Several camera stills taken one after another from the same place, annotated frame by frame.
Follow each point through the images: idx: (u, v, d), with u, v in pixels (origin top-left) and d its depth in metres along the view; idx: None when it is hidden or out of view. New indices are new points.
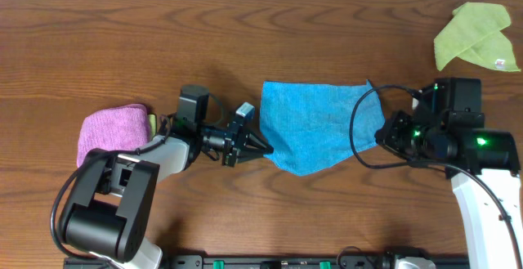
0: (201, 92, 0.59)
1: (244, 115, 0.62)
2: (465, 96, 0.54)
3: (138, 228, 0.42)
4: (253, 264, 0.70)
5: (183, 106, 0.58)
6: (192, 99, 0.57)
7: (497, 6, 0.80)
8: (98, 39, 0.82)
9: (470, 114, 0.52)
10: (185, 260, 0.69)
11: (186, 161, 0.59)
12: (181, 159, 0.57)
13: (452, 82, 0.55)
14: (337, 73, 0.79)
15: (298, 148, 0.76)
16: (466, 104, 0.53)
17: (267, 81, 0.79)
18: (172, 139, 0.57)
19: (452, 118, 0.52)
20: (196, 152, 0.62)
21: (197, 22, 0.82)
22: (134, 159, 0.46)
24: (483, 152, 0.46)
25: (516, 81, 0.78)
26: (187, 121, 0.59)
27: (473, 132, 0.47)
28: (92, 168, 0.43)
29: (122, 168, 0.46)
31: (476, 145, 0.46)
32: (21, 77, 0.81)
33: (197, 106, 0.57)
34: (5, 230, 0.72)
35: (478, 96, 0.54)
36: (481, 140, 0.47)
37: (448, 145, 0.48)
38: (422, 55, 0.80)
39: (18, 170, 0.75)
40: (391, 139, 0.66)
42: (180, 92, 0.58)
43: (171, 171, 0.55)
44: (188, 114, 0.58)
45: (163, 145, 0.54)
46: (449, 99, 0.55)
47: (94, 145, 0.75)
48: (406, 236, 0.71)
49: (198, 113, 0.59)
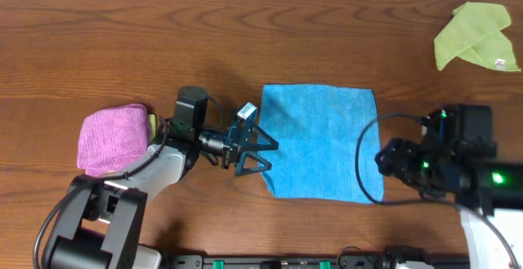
0: (198, 96, 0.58)
1: (247, 117, 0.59)
2: (474, 123, 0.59)
3: (126, 260, 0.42)
4: (253, 264, 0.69)
5: (181, 111, 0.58)
6: (189, 104, 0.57)
7: (497, 6, 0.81)
8: (98, 39, 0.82)
9: (481, 141, 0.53)
10: (185, 260, 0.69)
11: (183, 168, 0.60)
12: (176, 168, 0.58)
13: (461, 110, 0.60)
14: (337, 73, 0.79)
15: (297, 159, 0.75)
16: (476, 132, 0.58)
17: (266, 84, 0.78)
18: (167, 149, 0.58)
19: (462, 147, 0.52)
20: (194, 158, 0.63)
21: (197, 22, 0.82)
22: (122, 186, 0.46)
24: (498, 190, 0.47)
25: (517, 80, 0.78)
26: (185, 127, 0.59)
27: (489, 167, 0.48)
28: (77, 199, 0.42)
29: (109, 195, 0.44)
31: (491, 183, 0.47)
32: (21, 77, 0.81)
33: (194, 111, 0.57)
34: (5, 230, 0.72)
35: (489, 125, 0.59)
36: (498, 177, 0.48)
37: (460, 178, 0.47)
38: (422, 54, 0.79)
39: (19, 170, 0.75)
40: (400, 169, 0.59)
42: (178, 96, 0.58)
43: (164, 184, 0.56)
44: (185, 118, 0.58)
45: (157, 159, 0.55)
46: (458, 127, 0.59)
47: (94, 145, 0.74)
48: (406, 236, 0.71)
49: (197, 118, 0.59)
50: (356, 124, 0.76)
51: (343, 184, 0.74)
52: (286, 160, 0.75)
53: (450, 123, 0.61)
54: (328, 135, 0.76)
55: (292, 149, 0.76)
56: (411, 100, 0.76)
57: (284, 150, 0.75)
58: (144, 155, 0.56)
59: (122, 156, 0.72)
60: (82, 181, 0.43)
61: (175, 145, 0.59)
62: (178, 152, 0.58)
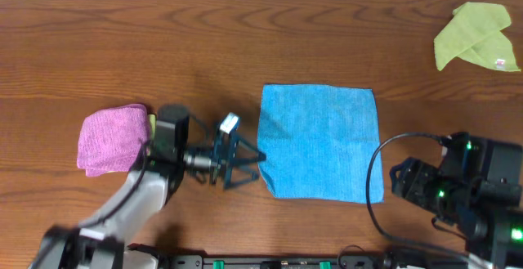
0: (180, 114, 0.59)
1: (230, 130, 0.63)
2: (501, 163, 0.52)
3: None
4: (253, 264, 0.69)
5: (160, 133, 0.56)
6: (170, 123, 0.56)
7: (497, 6, 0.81)
8: (98, 39, 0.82)
9: (504, 185, 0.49)
10: (185, 260, 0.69)
11: (166, 191, 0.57)
12: (156, 199, 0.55)
13: (490, 147, 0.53)
14: (337, 73, 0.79)
15: (297, 159, 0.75)
16: (499, 173, 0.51)
17: (266, 84, 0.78)
18: (147, 176, 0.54)
19: (483, 188, 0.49)
20: (177, 179, 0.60)
21: (197, 22, 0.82)
22: (99, 233, 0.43)
24: (514, 246, 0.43)
25: (518, 80, 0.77)
26: (167, 147, 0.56)
27: (510, 220, 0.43)
28: (51, 254, 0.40)
29: (86, 245, 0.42)
31: (508, 237, 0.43)
32: (21, 76, 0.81)
33: (176, 131, 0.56)
34: (5, 230, 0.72)
35: (517, 166, 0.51)
36: (516, 232, 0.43)
37: (476, 223, 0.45)
38: (423, 54, 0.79)
39: (19, 170, 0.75)
40: (414, 194, 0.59)
42: (158, 115, 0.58)
43: (145, 216, 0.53)
44: (167, 139, 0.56)
45: (137, 193, 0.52)
46: (481, 163, 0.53)
47: (94, 144, 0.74)
48: (406, 236, 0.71)
49: (178, 137, 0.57)
50: (356, 124, 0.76)
51: (343, 184, 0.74)
52: (286, 160, 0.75)
53: (473, 158, 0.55)
54: (328, 135, 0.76)
55: (291, 148, 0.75)
56: (411, 100, 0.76)
57: (284, 150, 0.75)
58: (122, 190, 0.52)
59: (122, 156, 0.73)
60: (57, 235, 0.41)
61: (155, 170, 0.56)
62: (160, 179, 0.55)
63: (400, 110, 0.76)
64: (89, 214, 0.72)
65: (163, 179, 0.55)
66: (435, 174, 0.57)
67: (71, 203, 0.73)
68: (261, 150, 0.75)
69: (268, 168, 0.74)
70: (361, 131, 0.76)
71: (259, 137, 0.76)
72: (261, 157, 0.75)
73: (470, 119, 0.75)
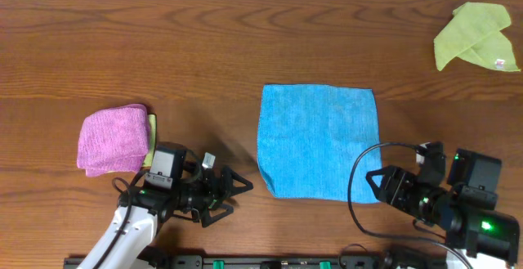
0: (179, 148, 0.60)
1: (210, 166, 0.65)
2: (483, 172, 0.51)
3: None
4: (253, 264, 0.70)
5: (158, 163, 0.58)
6: (168, 152, 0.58)
7: (497, 6, 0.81)
8: (98, 39, 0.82)
9: (482, 191, 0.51)
10: (185, 261, 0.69)
11: (157, 222, 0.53)
12: (146, 236, 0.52)
13: (472, 159, 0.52)
14: (337, 73, 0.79)
15: (297, 159, 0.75)
16: (479, 181, 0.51)
17: (266, 84, 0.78)
18: (136, 210, 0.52)
19: (462, 192, 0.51)
20: (169, 211, 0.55)
21: (197, 21, 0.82)
22: None
24: (485, 236, 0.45)
25: (517, 80, 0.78)
26: (161, 177, 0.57)
27: (481, 213, 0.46)
28: None
29: None
31: (478, 227, 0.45)
32: (21, 76, 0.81)
33: (174, 161, 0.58)
34: (5, 230, 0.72)
35: (496, 177, 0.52)
36: (486, 224, 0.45)
37: (452, 217, 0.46)
38: (422, 54, 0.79)
39: (19, 170, 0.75)
40: (397, 199, 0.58)
42: (158, 147, 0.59)
43: (135, 256, 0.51)
44: (163, 168, 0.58)
45: (124, 235, 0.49)
46: (465, 172, 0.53)
47: (94, 145, 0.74)
48: (406, 236, 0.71)
49: (176, 170, 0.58)
50: (356, 124, 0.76)
51: (343, 184, 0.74)
52: (286, 160, 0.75)
53: (457, 169, 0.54)
54: (328, 135, 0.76)
55: (291, 148, 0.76)
56: (410, 100, 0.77)
57: (284, 150, 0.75)
58: (108, 234, 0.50)
59: (122, 156, 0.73)
60: None
61: (144, 201, 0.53)
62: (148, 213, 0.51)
63: (400, 110, 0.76)
64: (90, 214, 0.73)
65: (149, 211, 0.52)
66: (416, 181, 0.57)
67: (72, 203, 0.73)
68: (261, 150, 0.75)
69: (268, 168, 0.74)
70: (361, 131, 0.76)
71: (259, 137, 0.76)
72: (261, 157, 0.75)
73: (469, 120, 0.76)
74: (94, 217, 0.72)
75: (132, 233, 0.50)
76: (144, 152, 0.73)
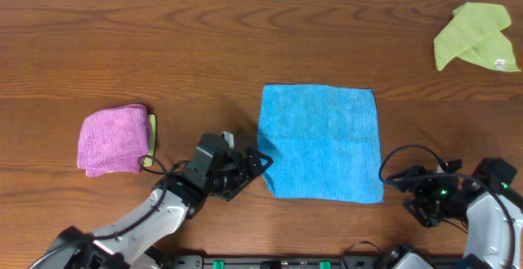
0: (221, 146, 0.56)
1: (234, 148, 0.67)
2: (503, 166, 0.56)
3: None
4: (253, 264, 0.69)
5: (198, 159, 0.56)
6: (209, 152, 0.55)
7: (497, 6, 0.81)
8: (97, 39, 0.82)
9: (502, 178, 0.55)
10: (185, 261, 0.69)
11: (184, 217, 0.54)
12: (172, 223, 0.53)
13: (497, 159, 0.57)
14: (337, 73, 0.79)
15: (297, 159, 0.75)
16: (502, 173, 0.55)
17: (266, 85, 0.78)
18: (170, 195, 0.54)
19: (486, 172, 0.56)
20: (198, 208, 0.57)
21: (197, 22, 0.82)
22: (108, 248, 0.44)
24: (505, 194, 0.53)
25: (517, 80, 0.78)
26: (198, 173, 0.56)
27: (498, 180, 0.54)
28: (60, 253, 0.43)
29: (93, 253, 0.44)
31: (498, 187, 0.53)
32: (21, 76, 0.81)
33: (212, 161, 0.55)
34: (6, 230, 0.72)
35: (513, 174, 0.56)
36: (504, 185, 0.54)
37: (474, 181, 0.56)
38: (422, 55, 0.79)
39: (20, 170, 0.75)
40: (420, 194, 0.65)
42: (200, 141, 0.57)
43: (154, 240, 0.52)
44: (202, 165, 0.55)
45: (157, 212, 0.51)
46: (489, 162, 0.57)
47: (94, 145, 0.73)
48: (407, 237, 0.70)
49: (214, 168, 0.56)
50: (357, 123, 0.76)
51: (342, 184, 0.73)
52: (286, 160, 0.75)
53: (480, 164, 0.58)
54: (328, 135, 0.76)
55: (292, 148, 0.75)
56: (409, 100, 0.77)
57: (284, 150, 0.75)
58: (143, 206, 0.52)
59: (122, 156, 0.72)
60: (73, 237, 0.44)
61: (178, 191, 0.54)
62: (181, 202, 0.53)
63: (400, 110, 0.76)
64: (89, 214, 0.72)
65: (182, 200, 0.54)
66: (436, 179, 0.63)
67: (72, 203, 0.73)
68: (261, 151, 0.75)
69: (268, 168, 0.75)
70: (361, 131, 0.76)
71: (259, 137, 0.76)
72: None
73: (469, 120, 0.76)
74: (94, 217, 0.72)
75: (164, 214, 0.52)
76: (144, 152, 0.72)
